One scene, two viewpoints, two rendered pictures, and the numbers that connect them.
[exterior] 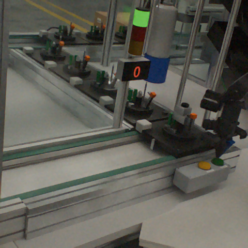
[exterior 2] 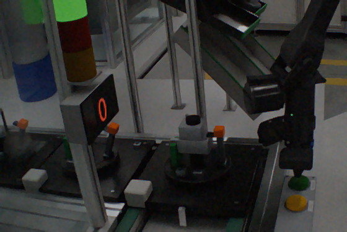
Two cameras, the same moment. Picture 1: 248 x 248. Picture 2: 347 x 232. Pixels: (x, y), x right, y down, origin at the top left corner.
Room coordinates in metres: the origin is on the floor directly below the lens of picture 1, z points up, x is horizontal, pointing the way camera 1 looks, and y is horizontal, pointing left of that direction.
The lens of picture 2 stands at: (0.77, 0.22, 1.52)
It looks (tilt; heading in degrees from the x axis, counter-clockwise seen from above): 26 degrees down; 332
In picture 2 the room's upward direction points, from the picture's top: 7 degrees counter-clockwise
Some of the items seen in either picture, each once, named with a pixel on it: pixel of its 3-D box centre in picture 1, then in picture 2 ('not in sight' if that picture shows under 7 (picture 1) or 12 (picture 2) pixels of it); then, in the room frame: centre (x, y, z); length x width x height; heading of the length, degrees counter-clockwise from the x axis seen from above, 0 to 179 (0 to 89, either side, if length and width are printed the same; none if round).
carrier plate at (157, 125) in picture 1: (178, 135); (198, 174); (1.51, -0.22, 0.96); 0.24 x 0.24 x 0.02; 42
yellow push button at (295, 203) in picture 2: (204, 166); (296, 204); (1.29, -0.30, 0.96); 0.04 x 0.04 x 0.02
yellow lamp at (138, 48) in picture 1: (136, 46); (79, 62); (1.47, 0.00, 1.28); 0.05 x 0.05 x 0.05
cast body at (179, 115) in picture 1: (181, 111); (189, 133); (1.51, -0.21, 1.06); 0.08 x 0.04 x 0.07; 42
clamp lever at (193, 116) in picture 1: (190, 122); (216, 144); (1.47, -0.25, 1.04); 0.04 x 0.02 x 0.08; 42
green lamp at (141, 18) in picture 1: (141, 17); (69, 2); (1.47, 0.00, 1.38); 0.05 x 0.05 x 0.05
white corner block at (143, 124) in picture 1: (143, 126); (139, 193); (1.51, -0.08, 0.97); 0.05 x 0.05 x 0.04; 42
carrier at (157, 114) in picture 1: (138, 99); (85, 146); (1.70, -0.05, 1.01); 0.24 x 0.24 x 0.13; 42
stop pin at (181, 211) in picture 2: (153, 144); (183, 216); (1.42, -0.12, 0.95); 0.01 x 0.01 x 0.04; 42
